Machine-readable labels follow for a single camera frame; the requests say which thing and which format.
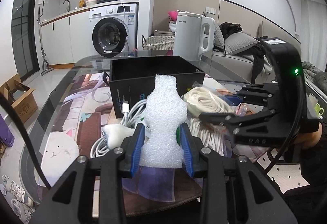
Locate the person's right hand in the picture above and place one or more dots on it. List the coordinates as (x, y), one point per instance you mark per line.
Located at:
(308, 140)

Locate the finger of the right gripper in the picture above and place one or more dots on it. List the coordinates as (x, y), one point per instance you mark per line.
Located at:
(259, 129)
(258, 94)

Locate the grey cushion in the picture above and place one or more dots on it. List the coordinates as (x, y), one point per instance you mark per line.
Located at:
(239, 42)

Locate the white foam block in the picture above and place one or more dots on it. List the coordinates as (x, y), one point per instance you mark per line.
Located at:
(165, 112)

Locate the brown cardboard box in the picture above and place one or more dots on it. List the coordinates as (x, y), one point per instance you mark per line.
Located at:
(20, 97)

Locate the white wicker basket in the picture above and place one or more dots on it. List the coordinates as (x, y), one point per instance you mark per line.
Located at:
(159, 42)

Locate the black cardboard box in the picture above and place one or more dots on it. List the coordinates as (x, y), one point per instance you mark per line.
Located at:
(133, 79)

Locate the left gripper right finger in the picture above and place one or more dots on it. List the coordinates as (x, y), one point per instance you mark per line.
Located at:
(193, 163)

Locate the kitchen faucet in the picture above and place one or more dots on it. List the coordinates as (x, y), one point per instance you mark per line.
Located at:
(68, 5)

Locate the grey sofa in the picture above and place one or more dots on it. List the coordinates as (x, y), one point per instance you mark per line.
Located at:
(243, 65)

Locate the white plush toy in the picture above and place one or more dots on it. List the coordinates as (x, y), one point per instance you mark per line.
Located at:
(114, 134)

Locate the white washing machine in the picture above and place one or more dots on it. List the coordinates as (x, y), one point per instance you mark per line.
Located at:
(114, 29)

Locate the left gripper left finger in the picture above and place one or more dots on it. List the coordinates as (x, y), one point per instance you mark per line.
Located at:
(132, 148)

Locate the black jacket on sofa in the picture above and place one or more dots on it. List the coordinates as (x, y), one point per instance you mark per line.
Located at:
(228, 29)

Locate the white electric kettle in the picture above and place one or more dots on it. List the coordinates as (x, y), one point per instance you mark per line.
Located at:
(194, 35)

